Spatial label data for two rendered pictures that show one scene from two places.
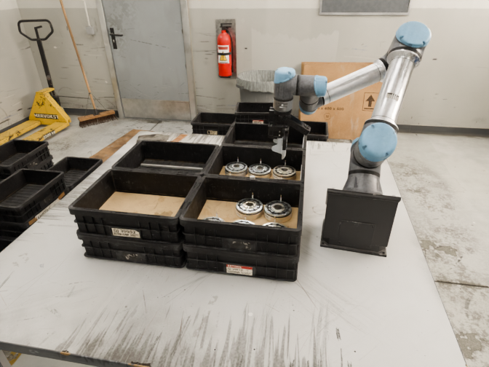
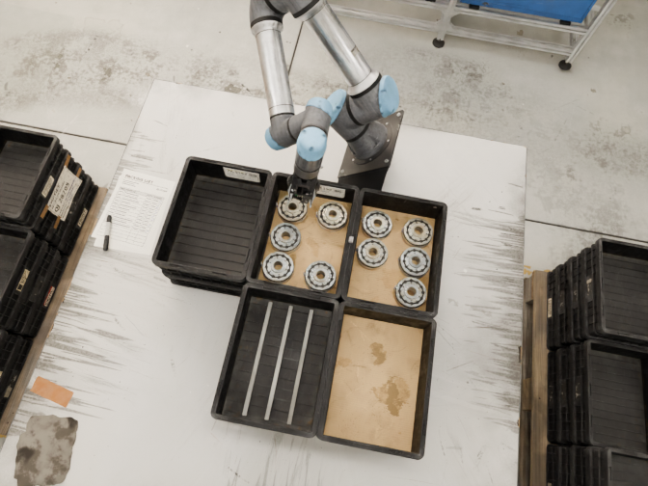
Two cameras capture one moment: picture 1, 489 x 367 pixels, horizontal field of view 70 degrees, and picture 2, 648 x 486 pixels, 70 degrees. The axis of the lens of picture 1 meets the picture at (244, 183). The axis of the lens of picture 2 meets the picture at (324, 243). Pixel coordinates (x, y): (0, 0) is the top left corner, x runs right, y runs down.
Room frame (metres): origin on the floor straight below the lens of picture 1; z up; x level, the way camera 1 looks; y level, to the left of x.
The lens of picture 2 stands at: (1.32, 0.53, 2.31)
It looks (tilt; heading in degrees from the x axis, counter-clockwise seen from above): 68 degrees down; 264
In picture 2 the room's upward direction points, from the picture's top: 7 degrees clockwise
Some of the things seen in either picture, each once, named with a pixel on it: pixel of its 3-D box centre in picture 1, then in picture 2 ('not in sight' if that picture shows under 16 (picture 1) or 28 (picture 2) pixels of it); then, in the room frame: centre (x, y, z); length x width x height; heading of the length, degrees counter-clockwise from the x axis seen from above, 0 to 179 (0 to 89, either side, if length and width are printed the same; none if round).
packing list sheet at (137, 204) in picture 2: not in sight; (133, 210); (1.97, -0.23, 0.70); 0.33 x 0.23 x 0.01; 80
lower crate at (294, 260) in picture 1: (246, 237); not in sight; (1.03, 0.00, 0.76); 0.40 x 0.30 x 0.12; 80
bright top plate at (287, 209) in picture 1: (277, 208); (377, 224); (1.07, -0.12, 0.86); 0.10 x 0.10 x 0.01
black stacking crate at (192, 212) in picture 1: (246, 214); (392, 256); (1.03, 0.00, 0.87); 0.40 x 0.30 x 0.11; 80
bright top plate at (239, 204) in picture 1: (249, 205); (372, 252); (1.09, -0.02, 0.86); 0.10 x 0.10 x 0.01
